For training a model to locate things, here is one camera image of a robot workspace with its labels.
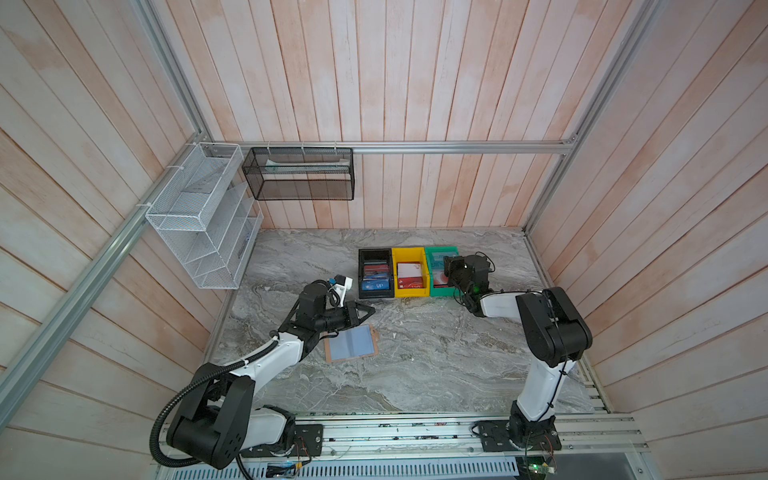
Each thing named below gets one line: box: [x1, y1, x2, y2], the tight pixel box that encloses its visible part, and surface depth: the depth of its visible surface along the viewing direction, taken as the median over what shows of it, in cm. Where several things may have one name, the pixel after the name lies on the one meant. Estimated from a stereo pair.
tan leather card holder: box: [324, 325, 379, 363], surface depth 90 cm
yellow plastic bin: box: [391, 247, 430, 298], surface depth 105 cm
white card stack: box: [398, 263, 422, 278], surface depth 107 cm
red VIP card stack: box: [398, 277, 425, 289], surface depth 105 cm
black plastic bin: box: [358, 248, 394, 299], surface depth 105 cm
